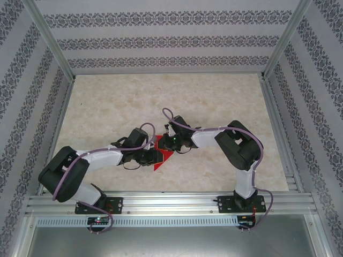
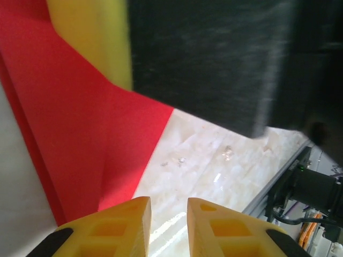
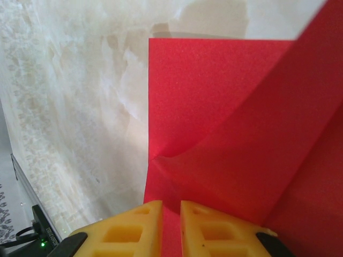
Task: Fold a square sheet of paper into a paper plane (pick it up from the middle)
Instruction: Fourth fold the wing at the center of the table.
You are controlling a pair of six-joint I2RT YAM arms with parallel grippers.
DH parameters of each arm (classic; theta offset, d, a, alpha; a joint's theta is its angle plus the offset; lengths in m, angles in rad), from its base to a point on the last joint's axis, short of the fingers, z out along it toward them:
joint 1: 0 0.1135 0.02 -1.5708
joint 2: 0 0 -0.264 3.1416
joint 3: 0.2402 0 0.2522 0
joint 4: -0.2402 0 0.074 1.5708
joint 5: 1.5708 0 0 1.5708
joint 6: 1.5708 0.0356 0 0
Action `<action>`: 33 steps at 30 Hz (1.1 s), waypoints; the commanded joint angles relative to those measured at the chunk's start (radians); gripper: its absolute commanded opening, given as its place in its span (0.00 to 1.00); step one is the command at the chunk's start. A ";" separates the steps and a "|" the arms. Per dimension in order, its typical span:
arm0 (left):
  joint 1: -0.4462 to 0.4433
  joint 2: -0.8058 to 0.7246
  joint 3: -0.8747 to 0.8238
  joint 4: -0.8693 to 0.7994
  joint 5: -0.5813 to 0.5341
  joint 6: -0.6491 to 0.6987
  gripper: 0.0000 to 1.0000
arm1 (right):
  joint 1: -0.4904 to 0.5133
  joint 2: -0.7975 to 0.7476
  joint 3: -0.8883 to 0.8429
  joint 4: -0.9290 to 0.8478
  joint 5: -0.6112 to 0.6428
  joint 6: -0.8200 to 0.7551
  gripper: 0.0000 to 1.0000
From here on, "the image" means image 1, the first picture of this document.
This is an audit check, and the left gripper black cable loop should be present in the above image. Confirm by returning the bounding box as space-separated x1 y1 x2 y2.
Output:
122 160 141 171

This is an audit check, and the slotted grey cable duct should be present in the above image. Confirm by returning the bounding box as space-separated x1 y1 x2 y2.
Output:
36 216 239 228

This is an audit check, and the aluminium frame post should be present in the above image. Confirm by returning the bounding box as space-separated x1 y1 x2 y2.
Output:
23 0 76 81
261 0 313 80

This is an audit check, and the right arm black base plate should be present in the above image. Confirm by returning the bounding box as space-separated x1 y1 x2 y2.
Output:
217 195 266 214

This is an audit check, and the grey metal shelf panel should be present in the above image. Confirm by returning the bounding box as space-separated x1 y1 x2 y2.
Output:
26 227 319 257

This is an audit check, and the aluminium side rail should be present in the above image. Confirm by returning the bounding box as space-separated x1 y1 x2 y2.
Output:
37 76 76 196
258 77 305 193

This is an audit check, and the aluminium mounting rail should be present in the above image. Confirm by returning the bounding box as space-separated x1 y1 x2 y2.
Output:
25 190 318 216

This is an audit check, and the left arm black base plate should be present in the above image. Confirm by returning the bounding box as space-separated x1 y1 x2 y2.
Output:
74 196 124 215

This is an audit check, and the red square paper sheet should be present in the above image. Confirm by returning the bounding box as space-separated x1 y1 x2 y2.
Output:
153 134 175 172

